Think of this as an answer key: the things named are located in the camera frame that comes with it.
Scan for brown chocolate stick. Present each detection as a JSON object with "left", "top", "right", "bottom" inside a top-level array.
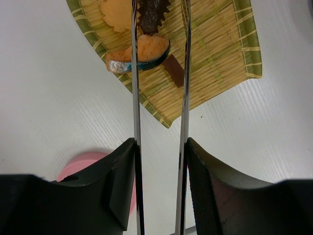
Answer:
[{"left": 162, "top": 54, "right": 184, "bottom": 88}]

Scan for pink round lid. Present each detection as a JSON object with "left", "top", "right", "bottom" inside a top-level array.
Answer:
[{"left": 56, "top": 151, "right": 136, "bottom": 216}]

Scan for metal tongs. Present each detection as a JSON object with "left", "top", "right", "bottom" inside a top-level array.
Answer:
[{"left": 131, "top": 0, "right": 192, "bottom": 235}]

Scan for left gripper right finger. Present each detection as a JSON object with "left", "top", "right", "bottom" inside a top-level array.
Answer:
[{"left": 187, "top": 138, "right": 313, "bottom": 235}]

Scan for salmon slice toy food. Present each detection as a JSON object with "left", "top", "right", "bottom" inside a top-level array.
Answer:
[{"left": 105, "top": 35, "right": 171, "bottom": 73}]

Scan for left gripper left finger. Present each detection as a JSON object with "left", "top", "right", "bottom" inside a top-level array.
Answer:
[{"left": 0, "top": 138, "right": 134, "bottom": 235}]

